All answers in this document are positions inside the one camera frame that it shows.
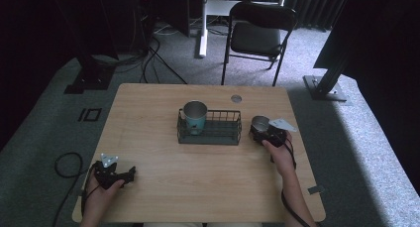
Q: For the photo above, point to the metal stand with base plate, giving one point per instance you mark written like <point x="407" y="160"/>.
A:
<point x="325" y="88"/>

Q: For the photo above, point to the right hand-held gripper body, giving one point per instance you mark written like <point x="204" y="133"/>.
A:
<point x="275" y="134"/>

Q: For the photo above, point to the person's right hand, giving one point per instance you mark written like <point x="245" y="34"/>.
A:
<point x="282" y="157"/>

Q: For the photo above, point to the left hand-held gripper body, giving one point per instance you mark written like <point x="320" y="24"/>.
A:
<point x="107" y="175"/>

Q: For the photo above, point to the grey tape strip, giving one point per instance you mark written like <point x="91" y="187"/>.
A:
<point x="316" y="189"/>

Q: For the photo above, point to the black stand with base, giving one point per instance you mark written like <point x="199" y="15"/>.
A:
<point x="90" y="78"/>

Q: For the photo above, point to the black folding chair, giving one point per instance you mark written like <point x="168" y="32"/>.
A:
<point x="256" y="38"/>

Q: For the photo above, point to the grey round table grommet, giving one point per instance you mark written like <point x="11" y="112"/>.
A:
<point x="236" y="98"/>

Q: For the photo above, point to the teal metal cup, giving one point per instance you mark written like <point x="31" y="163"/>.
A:
<point x="195" y="116"/>

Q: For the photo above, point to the person's left hand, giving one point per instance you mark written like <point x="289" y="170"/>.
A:
<point x="99" y="195"/>

